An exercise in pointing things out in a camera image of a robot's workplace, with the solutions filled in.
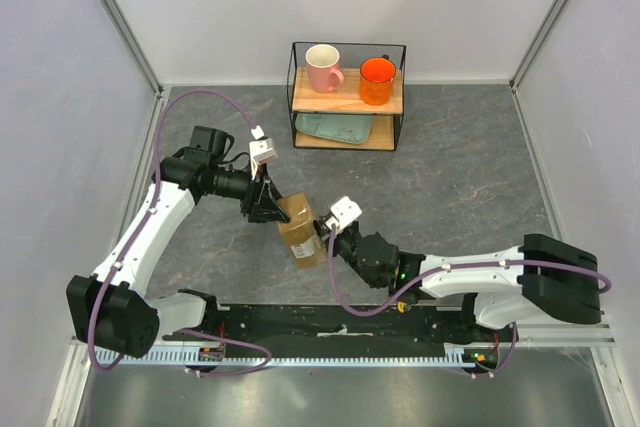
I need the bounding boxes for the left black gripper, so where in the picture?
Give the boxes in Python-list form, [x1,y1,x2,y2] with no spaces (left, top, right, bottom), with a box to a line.
[210,159,289,225]

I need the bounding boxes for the brown cardboard express box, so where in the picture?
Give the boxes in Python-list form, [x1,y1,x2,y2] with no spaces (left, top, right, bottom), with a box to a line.
[278,191,327,269]

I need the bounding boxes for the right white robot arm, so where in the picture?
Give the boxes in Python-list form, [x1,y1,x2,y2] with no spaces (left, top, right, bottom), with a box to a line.
[314,220,611,341]

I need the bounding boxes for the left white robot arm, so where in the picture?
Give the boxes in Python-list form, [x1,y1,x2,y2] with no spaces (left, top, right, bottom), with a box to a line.
[66,126,290,358]

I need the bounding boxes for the teal rectangular plate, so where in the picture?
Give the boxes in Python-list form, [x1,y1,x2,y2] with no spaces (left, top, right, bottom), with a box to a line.
[294,113,373,145]

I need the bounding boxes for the pink ceramic mug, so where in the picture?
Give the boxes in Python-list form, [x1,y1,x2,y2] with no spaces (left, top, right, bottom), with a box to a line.
[305,44,344,93]

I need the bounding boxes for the orange glass cup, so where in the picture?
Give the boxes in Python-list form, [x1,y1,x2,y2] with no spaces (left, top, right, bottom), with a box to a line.
[359,55,397,106]

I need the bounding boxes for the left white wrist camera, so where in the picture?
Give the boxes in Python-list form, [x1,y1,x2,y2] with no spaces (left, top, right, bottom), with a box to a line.
[249,125,278,180]

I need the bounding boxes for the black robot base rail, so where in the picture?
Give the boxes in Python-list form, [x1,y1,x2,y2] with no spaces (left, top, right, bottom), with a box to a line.
[194,304,512,357]

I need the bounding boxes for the black wire wooden shelf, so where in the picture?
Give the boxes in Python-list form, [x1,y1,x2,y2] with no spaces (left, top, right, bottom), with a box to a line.
[287,41,406,151]

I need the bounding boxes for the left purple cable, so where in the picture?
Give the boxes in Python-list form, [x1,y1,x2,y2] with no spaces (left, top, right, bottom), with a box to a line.
[88,88,261,373]

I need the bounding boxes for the purple cable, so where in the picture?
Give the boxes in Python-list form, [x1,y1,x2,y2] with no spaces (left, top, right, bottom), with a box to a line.
[88,88,261,373]
[327,229,614,318]

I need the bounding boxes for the slotted cable duct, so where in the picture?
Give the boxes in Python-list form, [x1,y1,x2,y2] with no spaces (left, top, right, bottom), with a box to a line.
[120,343,498,368]

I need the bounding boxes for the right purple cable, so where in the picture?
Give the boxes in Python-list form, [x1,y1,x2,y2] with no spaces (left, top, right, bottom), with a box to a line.
[327,229,614,318]

